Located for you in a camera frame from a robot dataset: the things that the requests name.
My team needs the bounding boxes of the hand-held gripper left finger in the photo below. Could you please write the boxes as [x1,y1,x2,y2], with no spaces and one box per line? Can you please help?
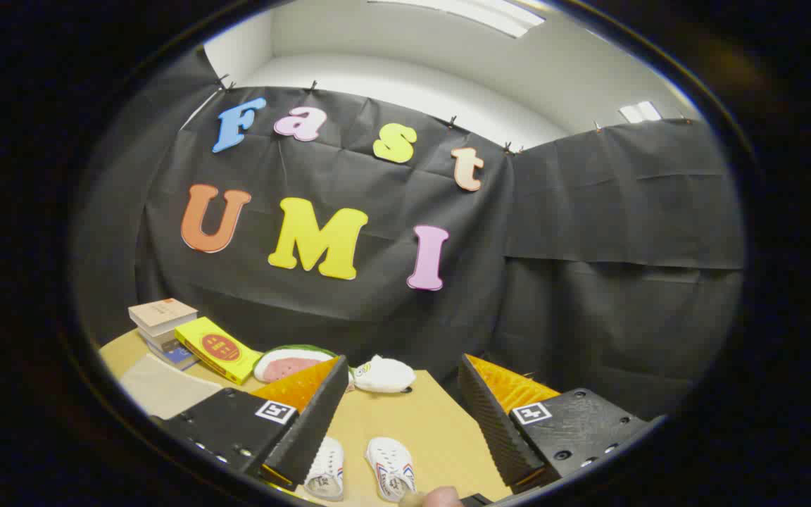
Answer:
[156,355,350,490]

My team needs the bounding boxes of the beige book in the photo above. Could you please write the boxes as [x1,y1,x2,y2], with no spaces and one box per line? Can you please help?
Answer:
[128,299,199,337]

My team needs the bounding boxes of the small ceiling light panel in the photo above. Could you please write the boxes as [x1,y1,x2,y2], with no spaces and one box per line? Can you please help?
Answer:
[619,101,662,124]

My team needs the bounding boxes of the cream fabric storage box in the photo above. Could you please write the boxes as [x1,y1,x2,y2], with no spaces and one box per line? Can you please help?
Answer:
[119,353,225,421]

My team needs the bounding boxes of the grey book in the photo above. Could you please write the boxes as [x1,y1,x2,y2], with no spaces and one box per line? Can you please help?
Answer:
[137,327,188,353]

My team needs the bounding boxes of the black backdrop cloth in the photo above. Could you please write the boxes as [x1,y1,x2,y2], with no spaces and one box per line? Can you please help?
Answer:
[71,46,746,423]

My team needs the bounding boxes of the white plush toy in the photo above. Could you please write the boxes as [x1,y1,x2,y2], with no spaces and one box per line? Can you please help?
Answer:
[351,354,417,394]

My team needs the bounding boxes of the white canvas shoe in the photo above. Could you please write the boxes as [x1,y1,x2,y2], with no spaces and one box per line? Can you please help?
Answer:
[303,437,345,502]
[365,437,417,503]

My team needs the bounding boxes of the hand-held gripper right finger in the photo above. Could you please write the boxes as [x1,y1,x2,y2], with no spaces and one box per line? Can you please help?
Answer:
[457,353,660,495]

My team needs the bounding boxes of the yellow book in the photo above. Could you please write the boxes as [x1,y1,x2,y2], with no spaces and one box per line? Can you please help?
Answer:
[174,317,263,385]

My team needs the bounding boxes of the blue book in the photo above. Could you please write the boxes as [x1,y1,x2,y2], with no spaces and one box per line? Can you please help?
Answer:
[159,342,201,372]

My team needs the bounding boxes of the long ceiling light panel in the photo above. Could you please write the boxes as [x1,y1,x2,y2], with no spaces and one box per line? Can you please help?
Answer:
[370,0,546,38]

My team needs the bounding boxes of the watermelon slice plush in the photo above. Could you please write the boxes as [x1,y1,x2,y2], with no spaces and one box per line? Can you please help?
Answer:
[253,344,339,384]

